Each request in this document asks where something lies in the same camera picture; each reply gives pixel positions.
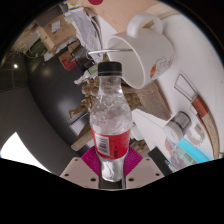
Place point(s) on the round ceiling spotlights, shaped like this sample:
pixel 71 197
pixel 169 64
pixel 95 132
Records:
pixel 15 66

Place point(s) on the white ceramic mug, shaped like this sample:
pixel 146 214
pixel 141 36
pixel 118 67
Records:
pixel 146 56

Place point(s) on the colourful purple and cyan print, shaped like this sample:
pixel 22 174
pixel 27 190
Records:
pixel 190 155

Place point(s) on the small white-lidded paint jar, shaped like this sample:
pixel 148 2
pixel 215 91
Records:
pixel 176 126

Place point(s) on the clear red-label drink bottle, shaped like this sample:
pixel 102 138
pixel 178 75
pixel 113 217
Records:
pixel 111 140

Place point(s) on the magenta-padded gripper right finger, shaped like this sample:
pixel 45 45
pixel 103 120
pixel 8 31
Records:
pixel 135 165

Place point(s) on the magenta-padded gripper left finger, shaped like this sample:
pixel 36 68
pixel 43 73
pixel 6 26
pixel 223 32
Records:
pixel 90 165

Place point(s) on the black flat boxes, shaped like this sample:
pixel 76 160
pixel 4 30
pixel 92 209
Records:
pixel 160 160

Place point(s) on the red box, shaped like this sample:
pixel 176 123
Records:
pixel 68 61

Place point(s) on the wooden red-banded brush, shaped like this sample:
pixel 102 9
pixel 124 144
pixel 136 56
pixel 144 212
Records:
pixel 200 106

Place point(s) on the golden figure sculpture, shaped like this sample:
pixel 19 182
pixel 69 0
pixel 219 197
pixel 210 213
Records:
pixel 85 100

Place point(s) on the long ceiling light panel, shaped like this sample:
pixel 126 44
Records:
pixel 20 150

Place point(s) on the green-label spray bottle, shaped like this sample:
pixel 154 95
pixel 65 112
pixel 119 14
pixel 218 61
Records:
pixel 91 70

